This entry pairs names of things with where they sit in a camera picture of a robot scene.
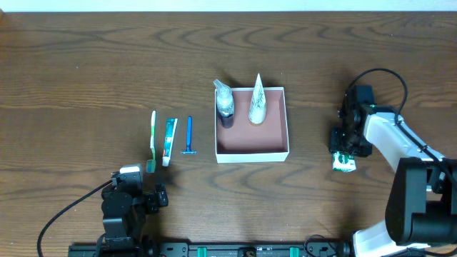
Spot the green soap packet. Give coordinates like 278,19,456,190
332,151,356,173

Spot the green white toothbrush with cap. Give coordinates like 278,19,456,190
146,110,156,173

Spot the blue disposable razor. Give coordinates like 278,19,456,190
181,116,196,154

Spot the Colgate toothpaste tube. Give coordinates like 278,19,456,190
162,118,178,167

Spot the white cosmetic tube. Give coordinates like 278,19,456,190
248,74,266,125

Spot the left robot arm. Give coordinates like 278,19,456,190
68,171,169,257

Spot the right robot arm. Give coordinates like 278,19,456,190
329,102,456,256

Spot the white box with pink interior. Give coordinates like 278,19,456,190
214,87,290,163

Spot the clear spray bottle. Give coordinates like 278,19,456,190
213,79,235,129

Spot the black mounting rail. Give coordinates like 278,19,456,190
68,241,353,257

